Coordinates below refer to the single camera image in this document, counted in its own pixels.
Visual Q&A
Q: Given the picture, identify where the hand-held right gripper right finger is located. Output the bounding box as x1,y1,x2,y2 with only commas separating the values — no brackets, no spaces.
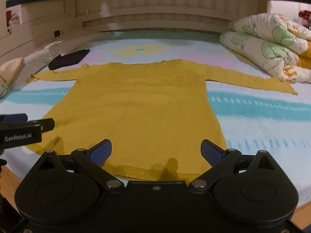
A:
188,139,280,190

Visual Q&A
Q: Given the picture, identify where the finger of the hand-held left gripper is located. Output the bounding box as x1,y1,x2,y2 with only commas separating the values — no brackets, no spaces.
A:
0,113,28,124
26,118,55,133

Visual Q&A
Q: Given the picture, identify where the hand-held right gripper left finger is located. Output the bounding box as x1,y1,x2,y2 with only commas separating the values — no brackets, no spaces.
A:
34,139,124,191

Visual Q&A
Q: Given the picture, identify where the yellow knit sweater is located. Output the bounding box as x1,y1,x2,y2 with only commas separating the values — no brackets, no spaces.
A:
25,59,299,184

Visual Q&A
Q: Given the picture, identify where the beige pillow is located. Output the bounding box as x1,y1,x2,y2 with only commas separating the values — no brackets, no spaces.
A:
0,57,26,99

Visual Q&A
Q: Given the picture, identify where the floral bed sheet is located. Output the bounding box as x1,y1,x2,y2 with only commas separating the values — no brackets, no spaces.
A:
0,30,311,210

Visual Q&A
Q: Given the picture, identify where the black striped folded garment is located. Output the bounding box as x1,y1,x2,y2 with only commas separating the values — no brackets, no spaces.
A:
48,49,90,70

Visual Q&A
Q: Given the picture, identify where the grey-white pillow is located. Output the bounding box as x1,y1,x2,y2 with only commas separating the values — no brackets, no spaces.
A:
23,30,111,76

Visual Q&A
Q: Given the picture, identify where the floral folded duvet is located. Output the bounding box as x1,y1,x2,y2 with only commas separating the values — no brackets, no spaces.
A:
219,13,311,83

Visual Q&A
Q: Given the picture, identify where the wooden headboard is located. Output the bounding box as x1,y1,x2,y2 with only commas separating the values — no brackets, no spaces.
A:
75,0,269,32

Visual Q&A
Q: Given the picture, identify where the wall poster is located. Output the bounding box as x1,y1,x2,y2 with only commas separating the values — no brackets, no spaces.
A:
298,9,311,28
5,4,23,27

